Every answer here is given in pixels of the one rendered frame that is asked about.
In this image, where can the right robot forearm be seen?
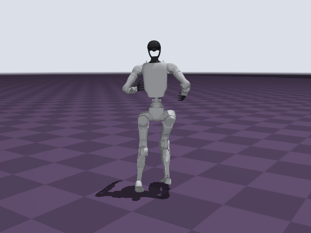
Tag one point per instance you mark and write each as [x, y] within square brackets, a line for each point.
[185, 92]

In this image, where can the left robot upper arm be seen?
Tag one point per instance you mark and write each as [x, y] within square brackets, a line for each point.
[137, 70]

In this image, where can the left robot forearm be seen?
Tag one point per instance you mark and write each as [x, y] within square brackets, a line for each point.
[134, 90]

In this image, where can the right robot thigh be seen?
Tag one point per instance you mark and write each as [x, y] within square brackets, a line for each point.
[167, 125]

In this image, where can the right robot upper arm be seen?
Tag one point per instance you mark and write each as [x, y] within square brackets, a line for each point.
[172, 68]

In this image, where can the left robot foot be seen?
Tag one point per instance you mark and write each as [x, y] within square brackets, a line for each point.
[139, 186]

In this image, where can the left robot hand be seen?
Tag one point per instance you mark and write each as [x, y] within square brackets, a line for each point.
[138, 85]

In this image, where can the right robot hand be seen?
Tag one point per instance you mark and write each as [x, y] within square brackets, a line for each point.
[182, 97]

